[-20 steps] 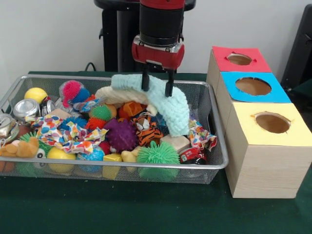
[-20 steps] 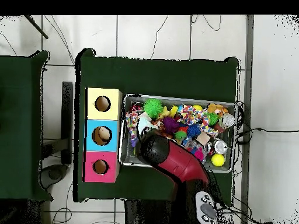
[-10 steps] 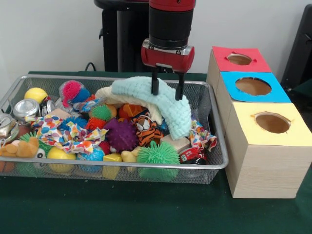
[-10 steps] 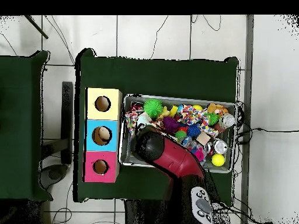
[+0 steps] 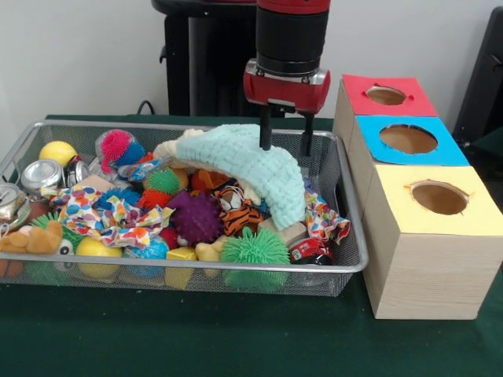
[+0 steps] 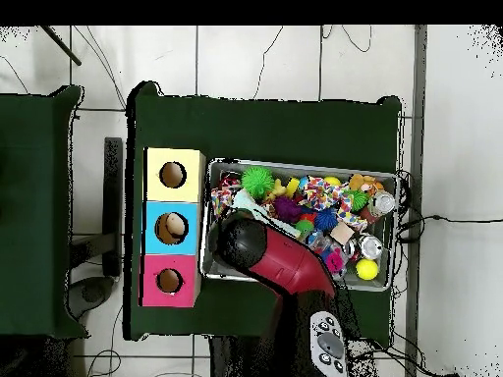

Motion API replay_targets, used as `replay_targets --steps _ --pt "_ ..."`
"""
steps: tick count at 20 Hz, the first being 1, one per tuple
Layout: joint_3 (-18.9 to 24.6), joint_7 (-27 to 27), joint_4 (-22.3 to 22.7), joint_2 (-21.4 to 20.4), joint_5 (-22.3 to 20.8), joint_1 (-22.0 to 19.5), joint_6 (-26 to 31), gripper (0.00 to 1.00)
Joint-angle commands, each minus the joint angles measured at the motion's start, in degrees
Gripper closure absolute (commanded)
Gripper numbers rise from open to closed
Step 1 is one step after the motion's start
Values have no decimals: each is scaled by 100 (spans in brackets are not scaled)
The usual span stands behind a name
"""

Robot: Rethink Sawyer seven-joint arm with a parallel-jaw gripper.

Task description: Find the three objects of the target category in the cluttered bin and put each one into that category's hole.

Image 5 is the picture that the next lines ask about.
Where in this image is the shallow silver mesh bin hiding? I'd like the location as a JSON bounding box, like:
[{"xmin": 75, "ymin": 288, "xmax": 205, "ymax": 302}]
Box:
[{"xmin": 0, "ymin": 119, "xmax": 370, "ymax": 298}]

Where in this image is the green spiky rubber ball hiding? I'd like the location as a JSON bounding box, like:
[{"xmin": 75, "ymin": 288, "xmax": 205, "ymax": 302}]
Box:
[{"xmin": 220, "ymin": 227, "xmax": 292, "ymax": 290}]

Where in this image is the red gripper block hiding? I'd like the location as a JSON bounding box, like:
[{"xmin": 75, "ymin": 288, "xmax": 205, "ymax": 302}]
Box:
[{"xmin": 242, "ymin": 61, "xmax": 332, "ymax": 157}]

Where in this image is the silver drink can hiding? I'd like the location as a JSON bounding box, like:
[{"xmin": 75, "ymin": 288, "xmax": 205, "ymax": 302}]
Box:
[{"xmin": 20, "ymin": 159, "xmax": 66, "ymax": 194}]

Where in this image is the yellow ball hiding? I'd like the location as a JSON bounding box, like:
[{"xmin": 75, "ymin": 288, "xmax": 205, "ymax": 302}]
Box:
[{"xmin": 38, "ymin": 140, "xmax": 78, "ymax": 168}]

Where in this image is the brown plush toy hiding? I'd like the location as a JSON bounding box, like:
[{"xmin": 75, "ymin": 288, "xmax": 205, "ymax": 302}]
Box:
[{"xmin": 0, "ymin": 221, "xmax": 64, "ymax": 254}]

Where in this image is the dark green cloth side table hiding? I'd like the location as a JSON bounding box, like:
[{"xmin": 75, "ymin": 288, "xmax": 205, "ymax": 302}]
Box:
[{"xmin": 469, "ymin": 126, "xmax": 503, "ymax": 159}]

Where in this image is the purple knobbly ball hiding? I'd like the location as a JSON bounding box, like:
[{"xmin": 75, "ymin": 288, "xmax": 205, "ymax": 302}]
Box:
[{"xmin": 167, "ymin": 190, "xmax": 225, "ymax": 248}]

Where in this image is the cream knitted cloth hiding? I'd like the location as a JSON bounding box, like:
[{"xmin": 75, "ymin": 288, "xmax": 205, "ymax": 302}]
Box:
[{"xmin": 152, "ymin": 128, "xmax": 263, "ymax": 206}]

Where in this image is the orange striped tiger plush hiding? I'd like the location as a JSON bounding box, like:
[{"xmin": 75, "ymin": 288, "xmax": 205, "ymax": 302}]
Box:
[{"xmin": 214, "ymin": 186, "xmax": 266, "ymax": 238}]

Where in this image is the wooden box with three holes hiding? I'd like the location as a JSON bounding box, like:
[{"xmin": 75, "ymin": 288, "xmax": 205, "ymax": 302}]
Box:
[{"xmin": 332, "ymin": 75, "xmax": 503, "ymax": 320}]

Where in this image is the mint green knitted cloth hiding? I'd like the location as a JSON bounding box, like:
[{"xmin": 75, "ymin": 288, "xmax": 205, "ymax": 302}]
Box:
[{"xmin": 176, "ymin": 123, "xmax": 307, "ymax": 231}]

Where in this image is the colourful dotted cloth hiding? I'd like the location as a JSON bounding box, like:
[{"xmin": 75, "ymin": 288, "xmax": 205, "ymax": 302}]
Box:
[
  {"xmin": 41, "ymin": 184, "xmax": 176, "ymax": 249},
  {"xmin": 304, "ymin": 192, "xmax": 351, "ymax": 245}
]

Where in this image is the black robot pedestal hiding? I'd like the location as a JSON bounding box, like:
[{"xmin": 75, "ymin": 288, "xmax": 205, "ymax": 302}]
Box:
[{"xmin": 151, "ymin": 0, "xmax": 300, "ymax": 118}]

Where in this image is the dark green table cloth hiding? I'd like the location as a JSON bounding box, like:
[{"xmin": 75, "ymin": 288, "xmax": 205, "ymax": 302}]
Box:
[{"xmin": 0, "ymin": 113, "xmax": 503, "ymax": 377}]

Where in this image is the black office chair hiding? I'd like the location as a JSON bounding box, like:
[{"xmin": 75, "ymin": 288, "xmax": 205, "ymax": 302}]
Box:
[{"xmin": 451, "ymin": 5, "xmax": 503, "ymax": 137}]

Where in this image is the plain wooden block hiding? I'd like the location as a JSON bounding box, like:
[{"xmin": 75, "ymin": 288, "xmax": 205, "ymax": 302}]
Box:
[{"xmin": 258, "ymin": 218, "xmax": 309, "ymax": 248}]

